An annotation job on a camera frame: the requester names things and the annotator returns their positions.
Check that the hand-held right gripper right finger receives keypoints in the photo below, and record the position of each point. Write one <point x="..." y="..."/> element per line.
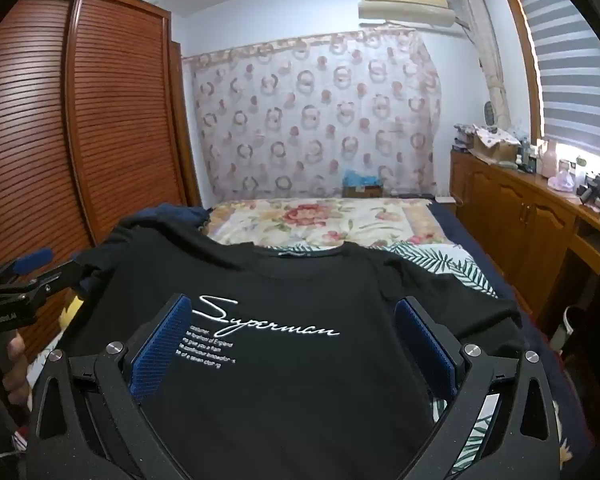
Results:
<point x="425" y="340"/>

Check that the navy bed sheet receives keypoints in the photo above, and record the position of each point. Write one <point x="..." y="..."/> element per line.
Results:
<point x="480" y="240"/>

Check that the glass jar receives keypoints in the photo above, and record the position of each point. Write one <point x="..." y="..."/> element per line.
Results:
<point x="563" y="165"/>

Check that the wooden louvred wardrobe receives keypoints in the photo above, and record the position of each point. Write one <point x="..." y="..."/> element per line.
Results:
<point x="105" y="110"/>

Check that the wooden sideboard cabinet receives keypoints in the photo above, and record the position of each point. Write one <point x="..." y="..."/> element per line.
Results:
<point x="510" y="210"/>

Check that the floral blanket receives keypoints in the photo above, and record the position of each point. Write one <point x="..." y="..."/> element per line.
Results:
<point x="305" y="220"/>

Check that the pink vase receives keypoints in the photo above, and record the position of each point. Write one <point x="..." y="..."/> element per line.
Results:
<point x="550" y="160"/>

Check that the small cardboard box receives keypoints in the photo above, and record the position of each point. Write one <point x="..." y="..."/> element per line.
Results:
<point x="362" y="192"/>

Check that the palm leaf print blanket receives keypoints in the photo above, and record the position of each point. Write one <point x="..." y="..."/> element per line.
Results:
<point x="450" y="260"/>

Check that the blue tissue box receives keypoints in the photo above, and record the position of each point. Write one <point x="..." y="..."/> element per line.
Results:
<point x="360" y="178"/>

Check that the cream wall air conditioner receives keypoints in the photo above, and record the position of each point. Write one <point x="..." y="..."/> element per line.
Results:
<point x="405" y="2"/>

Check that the wooden window frame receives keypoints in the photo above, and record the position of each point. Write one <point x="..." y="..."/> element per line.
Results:
<point x="522" y="50"/>

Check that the navy blue garment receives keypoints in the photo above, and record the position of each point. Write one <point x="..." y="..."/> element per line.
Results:
<point x="170" y="217"/>

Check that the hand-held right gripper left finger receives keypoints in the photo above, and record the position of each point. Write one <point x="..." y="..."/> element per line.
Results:
<point x="160" y="340"/>

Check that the open cardboard box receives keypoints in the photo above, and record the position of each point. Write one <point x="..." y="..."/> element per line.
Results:
<point x="495" y="147"/>

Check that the person's left hand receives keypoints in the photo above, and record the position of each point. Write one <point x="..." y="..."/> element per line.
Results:
<point x="16" y="365"/>

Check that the circle patterned sheer curtain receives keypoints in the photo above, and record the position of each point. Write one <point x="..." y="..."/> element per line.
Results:
<point x="305" y="110"/>

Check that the grey patterned cloth pile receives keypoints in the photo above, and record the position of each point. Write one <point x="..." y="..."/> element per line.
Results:
<point x="462" y="137"/>

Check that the black printed t-shirt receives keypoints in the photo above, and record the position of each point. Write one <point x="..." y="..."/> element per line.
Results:
<point x="290" y="385"/>

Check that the grey oval object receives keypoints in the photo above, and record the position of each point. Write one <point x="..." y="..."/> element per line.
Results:
<point x="489" y="112"/>

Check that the grey zebra window blind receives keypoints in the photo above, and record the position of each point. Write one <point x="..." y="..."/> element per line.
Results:
<point x="570" y="75"/>

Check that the beige window curtain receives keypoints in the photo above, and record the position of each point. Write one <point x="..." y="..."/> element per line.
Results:
<point x="485" y="60"/>

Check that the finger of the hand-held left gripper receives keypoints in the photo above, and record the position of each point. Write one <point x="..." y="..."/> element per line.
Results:
<point x="60" y="276"/>
<point x="35" y="258"/>

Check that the pink plastic bag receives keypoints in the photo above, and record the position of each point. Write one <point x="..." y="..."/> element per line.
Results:
<point x="562" y="182"/>

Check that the yellow cloth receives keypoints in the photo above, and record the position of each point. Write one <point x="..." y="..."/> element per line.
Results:
<point x="70" y="312"/>

